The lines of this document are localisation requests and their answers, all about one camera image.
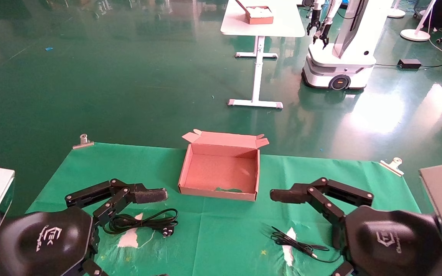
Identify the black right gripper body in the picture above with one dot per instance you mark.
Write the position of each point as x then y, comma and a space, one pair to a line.
390, 245

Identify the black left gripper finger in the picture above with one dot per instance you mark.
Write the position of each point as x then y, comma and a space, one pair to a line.
148, 196
94, 269

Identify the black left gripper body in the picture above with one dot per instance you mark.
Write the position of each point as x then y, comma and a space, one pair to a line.
44, 245

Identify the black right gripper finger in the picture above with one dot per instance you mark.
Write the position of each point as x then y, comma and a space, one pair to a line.
286, 195
342, 270

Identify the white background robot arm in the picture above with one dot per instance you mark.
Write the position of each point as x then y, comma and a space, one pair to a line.
318, 7
334, 9

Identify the open brown cardboard box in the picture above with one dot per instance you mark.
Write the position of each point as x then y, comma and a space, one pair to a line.
221, 168

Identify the small brown cardboard box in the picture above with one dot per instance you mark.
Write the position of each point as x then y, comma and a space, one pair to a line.
261, 20

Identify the green table cloth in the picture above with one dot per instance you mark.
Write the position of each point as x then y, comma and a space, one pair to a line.
225, 237

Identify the silver binder clip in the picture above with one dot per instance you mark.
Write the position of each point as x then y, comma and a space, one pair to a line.
84, 143
391, 165

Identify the white wheeled background robot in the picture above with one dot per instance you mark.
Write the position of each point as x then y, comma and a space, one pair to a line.
343, 73

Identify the black background robot gripper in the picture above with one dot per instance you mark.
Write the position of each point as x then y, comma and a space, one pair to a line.
314, 25
322, 34

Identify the white background table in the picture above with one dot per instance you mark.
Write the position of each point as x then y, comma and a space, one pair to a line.
282, 23

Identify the black power adapter brick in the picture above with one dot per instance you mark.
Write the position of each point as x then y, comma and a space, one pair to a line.
409, 63

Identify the white packing material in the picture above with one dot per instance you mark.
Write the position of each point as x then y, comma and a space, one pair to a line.
261, 11

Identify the large white round stand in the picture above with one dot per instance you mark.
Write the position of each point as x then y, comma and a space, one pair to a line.
414, 35

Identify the small white round stand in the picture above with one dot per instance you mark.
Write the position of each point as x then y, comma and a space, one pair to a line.
396, 13

